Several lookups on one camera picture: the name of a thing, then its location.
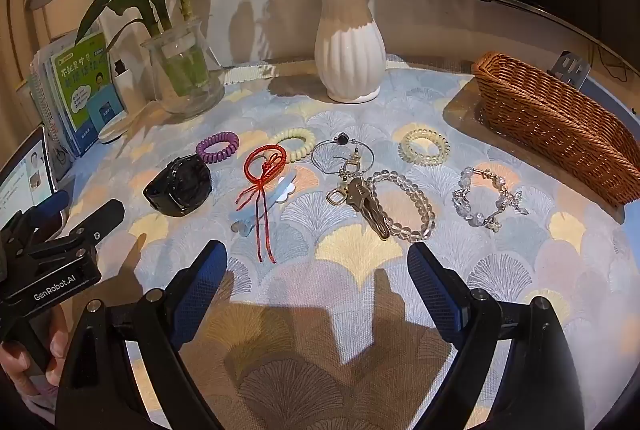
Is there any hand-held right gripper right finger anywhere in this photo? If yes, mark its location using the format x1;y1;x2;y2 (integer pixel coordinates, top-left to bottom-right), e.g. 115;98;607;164
406;241;586;430

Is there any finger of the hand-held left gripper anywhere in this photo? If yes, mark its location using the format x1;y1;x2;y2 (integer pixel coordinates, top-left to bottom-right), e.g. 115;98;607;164
27;198;126;263
14;190;71;233

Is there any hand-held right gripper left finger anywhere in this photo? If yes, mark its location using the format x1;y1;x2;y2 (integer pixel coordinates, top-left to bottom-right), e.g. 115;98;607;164
54;240;231;430

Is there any clear bead bracelet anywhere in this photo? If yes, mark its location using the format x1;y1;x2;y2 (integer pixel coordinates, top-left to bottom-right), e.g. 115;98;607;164
367;170;436;243

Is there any crystal charm bracelet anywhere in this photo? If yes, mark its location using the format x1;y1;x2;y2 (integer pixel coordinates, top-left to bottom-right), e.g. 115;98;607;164
452;166;530;232

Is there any black wrist watch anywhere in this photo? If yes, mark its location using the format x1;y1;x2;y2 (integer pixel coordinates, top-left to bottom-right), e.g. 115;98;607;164
143;154;213;217

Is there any red string bracelet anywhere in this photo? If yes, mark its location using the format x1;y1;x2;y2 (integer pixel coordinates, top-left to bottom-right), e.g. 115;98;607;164
236;144;289;264

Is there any brown wicker basket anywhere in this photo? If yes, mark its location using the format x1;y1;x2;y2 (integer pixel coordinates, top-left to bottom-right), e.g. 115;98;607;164
472;51;640;210

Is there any person's left hand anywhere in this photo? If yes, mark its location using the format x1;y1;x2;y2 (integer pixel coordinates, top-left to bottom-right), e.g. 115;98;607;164
0;304;69;411

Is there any fan pattern tablecloth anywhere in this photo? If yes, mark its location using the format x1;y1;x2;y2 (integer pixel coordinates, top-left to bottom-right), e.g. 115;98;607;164
65;55;640;430

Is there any row of thin books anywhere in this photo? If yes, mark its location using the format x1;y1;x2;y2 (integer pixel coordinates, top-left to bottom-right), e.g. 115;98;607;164
30;44;68;153

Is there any green cover book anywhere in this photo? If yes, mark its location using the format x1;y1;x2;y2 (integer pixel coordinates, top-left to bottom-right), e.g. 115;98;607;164
51;32;127;157

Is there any blue hair clip white flower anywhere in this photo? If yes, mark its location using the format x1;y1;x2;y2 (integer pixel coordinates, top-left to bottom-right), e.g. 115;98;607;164
230;175;299;238

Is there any glass vase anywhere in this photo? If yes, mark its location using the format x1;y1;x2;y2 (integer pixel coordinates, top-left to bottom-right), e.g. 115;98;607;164
141;19;226;116

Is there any white ribbed vase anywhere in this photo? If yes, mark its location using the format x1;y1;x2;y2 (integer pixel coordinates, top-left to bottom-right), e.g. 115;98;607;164
315;0;387;103

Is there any grey screen stand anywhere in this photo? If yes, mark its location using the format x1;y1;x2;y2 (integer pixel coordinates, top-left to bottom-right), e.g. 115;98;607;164
552;51;592;91

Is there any purple spiral hair tie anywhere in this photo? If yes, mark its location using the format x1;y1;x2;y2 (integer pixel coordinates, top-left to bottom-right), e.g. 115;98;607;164
196;131;240;165

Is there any clear yellowish spiral hair tie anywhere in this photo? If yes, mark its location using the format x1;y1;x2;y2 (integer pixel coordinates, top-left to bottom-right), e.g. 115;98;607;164
398;126;451;166

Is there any wire bangle with purple bead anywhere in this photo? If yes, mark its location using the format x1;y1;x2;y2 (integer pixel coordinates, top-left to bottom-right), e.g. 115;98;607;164
311;132;376;177

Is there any pale yellow spiral hair tie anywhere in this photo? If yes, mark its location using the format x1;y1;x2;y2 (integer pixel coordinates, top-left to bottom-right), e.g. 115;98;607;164
270;127;317;163

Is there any black cable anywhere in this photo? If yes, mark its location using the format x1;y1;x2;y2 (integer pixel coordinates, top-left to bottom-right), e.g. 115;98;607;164
590;39;640;77

